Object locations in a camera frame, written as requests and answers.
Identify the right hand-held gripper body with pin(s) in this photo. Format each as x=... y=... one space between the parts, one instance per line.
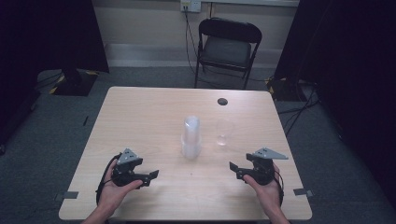
x=263 y=165

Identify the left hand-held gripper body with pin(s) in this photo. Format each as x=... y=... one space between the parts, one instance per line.
x=126 y=168

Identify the single clear plastic cup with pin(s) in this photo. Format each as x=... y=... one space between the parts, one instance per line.
x=223 y=132

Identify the stack of clear plastic cups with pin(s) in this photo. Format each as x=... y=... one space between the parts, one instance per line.
x=191 y=137

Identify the person's left hand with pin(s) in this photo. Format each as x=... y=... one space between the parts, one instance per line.
x=116 y=194

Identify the person's right hand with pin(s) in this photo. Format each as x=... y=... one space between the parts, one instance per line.
x=266 y=194

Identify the grey tape strip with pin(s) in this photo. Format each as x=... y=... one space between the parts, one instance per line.
x=67 y=195
x=303 y=192

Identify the black stand base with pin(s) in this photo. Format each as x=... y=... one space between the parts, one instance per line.
x=74 y=83
x=288 y=90

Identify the black folding chair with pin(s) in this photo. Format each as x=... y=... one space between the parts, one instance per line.
x=229 y=49

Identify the black curtain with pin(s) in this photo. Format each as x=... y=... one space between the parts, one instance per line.
x=46 y=34
x=348 y=62

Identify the white wall socket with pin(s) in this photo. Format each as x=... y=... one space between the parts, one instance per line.
x=190 y=5

